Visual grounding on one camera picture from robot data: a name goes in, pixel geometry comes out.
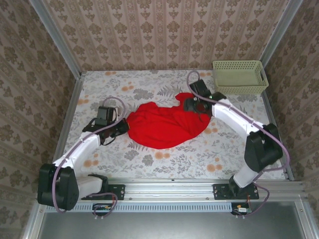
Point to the aluminium table side rail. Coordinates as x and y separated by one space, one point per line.
71 112
276 119

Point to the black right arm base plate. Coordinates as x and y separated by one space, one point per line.
221 193

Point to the red t-shirt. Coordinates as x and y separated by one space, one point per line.
162 124

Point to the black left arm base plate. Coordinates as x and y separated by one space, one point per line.
117 191

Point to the small electronics board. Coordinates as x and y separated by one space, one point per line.
241 209
102 207

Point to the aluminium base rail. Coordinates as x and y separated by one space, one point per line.
169 190

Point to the grey metal sheet panel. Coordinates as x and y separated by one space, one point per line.
174 226

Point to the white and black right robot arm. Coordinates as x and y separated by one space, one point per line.
231 117

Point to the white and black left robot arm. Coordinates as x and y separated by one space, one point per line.
74 152

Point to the pale green plastic basket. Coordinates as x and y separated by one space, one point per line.
239 78

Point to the aluminium frame post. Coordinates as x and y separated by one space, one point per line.
54 37
279 32

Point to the floral table cover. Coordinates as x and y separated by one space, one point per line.
149 161

